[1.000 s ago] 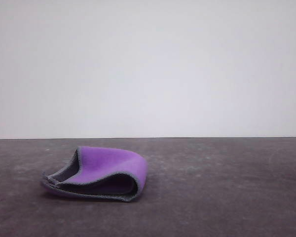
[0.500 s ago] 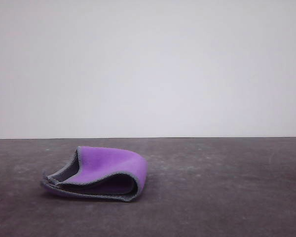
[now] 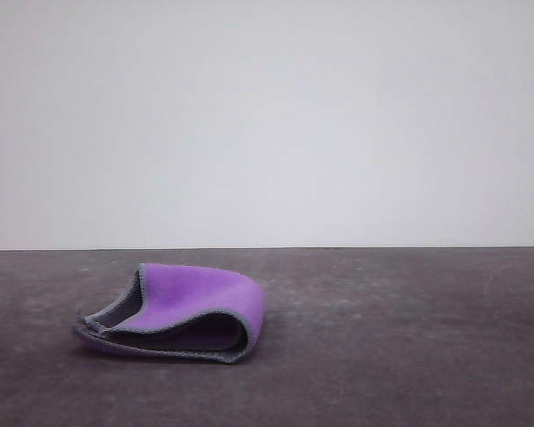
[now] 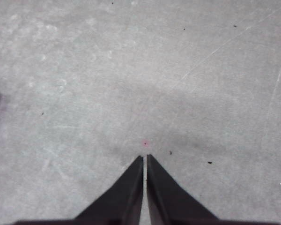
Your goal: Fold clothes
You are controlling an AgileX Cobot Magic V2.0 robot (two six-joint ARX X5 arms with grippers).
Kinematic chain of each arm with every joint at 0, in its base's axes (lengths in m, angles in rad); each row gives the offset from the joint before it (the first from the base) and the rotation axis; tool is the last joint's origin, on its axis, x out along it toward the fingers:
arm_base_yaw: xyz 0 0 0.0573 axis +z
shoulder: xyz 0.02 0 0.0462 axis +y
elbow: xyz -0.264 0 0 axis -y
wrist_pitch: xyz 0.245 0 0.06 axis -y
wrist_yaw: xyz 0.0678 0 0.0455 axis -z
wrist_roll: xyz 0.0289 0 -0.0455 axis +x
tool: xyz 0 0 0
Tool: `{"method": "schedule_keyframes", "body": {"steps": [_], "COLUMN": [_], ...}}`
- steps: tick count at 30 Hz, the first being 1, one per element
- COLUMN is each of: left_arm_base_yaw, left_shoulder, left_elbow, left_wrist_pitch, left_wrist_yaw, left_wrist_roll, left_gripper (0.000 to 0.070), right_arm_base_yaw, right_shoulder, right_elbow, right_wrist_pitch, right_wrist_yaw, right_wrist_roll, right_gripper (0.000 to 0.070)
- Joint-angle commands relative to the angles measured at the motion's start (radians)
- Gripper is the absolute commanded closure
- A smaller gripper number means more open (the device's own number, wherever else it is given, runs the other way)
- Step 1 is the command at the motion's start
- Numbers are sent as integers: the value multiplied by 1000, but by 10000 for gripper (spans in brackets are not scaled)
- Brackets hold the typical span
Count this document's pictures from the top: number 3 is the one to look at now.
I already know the purple towel with grey hem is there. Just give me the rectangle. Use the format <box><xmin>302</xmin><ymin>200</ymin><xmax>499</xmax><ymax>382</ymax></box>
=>
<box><xmin>72</xmin><ymin>262</ymin><xmax>268</xmax><ymax>365</ymax></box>

